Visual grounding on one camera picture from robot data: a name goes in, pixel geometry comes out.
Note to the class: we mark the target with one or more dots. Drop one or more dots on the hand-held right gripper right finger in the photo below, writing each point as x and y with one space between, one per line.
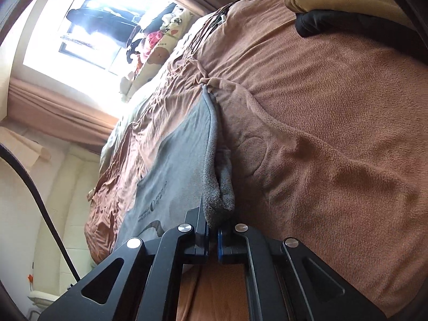
220 244

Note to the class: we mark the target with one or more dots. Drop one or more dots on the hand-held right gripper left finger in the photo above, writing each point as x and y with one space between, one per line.
200 237

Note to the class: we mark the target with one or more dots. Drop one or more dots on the brown satin bed sheet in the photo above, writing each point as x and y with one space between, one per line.
110 190

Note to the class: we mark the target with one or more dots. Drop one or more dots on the brown fleece blanket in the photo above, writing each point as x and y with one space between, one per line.
317 107

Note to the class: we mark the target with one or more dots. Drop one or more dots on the cream padded headboard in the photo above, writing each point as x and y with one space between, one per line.
67 207

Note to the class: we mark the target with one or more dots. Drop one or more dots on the bear print pillow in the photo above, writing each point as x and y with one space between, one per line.
157 57

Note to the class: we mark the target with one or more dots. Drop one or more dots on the hanging dark clothes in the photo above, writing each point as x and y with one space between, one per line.
100 23

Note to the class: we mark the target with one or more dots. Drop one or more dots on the red garment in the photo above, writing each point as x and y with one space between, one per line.
153 38

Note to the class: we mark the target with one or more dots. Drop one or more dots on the grey fleece garment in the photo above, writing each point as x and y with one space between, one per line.
180 160

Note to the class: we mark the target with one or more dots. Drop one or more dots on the white plush toy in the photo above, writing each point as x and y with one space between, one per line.
174 18

